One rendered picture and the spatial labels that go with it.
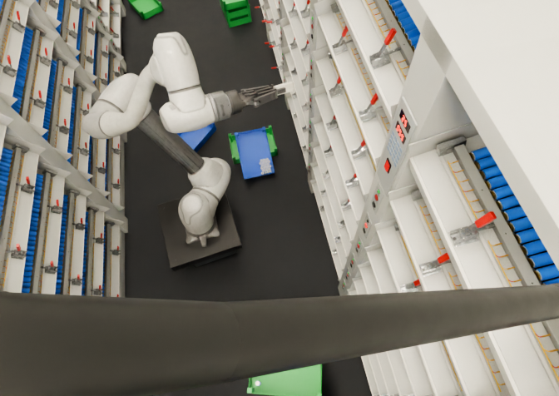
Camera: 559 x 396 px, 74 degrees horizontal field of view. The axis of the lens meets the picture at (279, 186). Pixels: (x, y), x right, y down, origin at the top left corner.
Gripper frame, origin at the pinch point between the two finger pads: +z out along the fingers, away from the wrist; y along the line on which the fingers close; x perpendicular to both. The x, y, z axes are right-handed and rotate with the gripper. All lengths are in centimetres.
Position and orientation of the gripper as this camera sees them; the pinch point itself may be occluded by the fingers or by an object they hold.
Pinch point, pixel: (284, 88)
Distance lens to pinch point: 130.4
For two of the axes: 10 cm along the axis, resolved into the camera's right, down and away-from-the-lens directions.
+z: 9.0, -3.2, 2.9
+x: -1.1, -8.1, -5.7
